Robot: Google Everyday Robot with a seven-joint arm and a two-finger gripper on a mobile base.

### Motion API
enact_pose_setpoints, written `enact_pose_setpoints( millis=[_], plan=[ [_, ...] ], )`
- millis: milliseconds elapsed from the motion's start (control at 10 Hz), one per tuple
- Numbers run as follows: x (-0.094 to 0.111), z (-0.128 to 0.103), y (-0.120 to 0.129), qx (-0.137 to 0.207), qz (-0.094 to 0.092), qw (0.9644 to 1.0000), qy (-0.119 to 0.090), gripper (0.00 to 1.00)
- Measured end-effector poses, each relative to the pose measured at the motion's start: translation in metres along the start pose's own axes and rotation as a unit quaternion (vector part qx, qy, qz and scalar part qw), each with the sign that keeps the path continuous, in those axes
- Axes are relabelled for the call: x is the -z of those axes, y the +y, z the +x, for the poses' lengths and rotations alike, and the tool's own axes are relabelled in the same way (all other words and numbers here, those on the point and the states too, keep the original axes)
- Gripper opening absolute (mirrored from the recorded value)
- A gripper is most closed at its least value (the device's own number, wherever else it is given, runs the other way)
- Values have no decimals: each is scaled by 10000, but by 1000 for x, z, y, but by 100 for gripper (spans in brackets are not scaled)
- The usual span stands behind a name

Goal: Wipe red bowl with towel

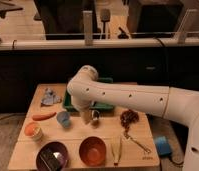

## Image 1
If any red bowl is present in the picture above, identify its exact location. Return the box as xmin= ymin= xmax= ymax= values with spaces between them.
xmin=79 ymin=136 xmax=106 ymax=167

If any small metal cup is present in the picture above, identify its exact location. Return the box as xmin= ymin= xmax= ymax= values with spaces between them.
xmin=91 ymin=110 xmax=100 ymax=125

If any purple bowl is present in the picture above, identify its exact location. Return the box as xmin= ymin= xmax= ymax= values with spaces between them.
xmin=36 ymin=141 xmax=69 ymax=171

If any wooden board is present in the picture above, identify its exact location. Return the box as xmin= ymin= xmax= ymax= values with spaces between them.
xmin=8 ymin=84 xmax=160 ymax=171

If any orange and white cup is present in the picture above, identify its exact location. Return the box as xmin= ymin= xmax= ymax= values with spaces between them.
xmin=24 ymin=122 xmax=43 ymax=141

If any blue grey towel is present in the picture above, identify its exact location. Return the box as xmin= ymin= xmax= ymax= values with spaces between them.
xmin=41 ymin=88 xmax=62 ymax=106

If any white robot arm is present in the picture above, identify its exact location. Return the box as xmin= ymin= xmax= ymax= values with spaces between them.
xmin=67 ymin=65 xmax=199 ymax=171

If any orange carrot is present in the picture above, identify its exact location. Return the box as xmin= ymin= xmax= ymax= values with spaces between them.
xmin=32 ymin=112 xmax=57 ymax=121

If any blue object on floor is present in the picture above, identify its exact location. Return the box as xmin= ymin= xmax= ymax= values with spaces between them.
xmin=154 ymin=136 xmax=172 ymax=157

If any black box in bowl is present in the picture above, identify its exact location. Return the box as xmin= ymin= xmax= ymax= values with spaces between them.
xmin=38 ymin=149 xmax=62 ymax=171

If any metal fork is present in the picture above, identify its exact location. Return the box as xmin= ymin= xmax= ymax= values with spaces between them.
xmin=123 ymin=132 xmax=151 ymax=154

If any light blue cup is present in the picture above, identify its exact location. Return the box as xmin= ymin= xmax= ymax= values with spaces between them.
xmin=56 ymin=111 xmax=71 ymax=128

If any green plastic tray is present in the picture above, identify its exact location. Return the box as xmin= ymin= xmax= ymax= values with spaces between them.
xmin=62 ymin=77 xmax=113 ymax=112

